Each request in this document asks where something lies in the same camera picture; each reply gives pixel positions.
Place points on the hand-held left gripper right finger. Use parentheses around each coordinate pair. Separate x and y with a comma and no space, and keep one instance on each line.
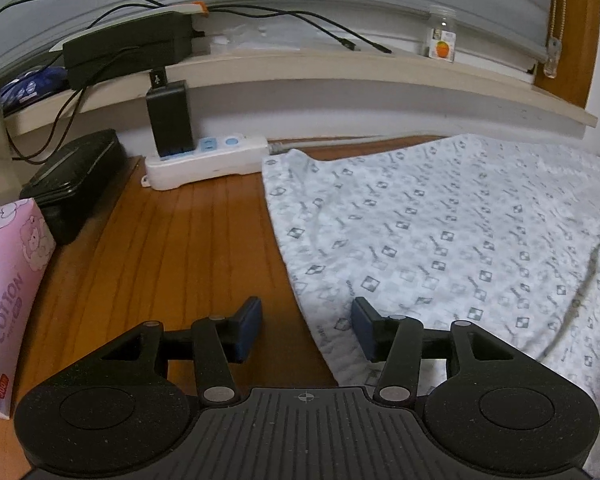
(362,325)

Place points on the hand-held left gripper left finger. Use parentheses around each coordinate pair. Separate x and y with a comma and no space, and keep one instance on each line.
(250,325)

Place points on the white patterned garment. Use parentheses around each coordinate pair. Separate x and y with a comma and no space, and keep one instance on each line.
(455,240)

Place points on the white power strip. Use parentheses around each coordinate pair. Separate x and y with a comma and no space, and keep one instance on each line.
(225,164)

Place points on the black plug-in charger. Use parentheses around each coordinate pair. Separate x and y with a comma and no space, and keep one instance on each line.
(170,115)

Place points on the black hard case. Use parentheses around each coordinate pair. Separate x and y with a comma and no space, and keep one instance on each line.
(65,180)

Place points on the pink tissue pack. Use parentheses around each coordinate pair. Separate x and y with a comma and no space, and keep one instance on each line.
(10,300)

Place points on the black usb plug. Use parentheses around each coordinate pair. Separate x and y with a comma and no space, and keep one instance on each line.
(158,77)

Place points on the clear plastic wrapper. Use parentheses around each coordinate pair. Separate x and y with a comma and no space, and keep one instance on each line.
(250,40)

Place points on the glass jar with orange label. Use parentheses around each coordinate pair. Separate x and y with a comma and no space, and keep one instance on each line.
(442,47)

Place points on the black power adapter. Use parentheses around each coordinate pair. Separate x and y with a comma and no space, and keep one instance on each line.
(125,47)

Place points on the blue printed pouch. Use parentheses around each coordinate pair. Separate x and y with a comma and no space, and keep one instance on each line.
(35,85)

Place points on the wooden window frame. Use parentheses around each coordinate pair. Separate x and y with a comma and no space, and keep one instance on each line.
(585,35)

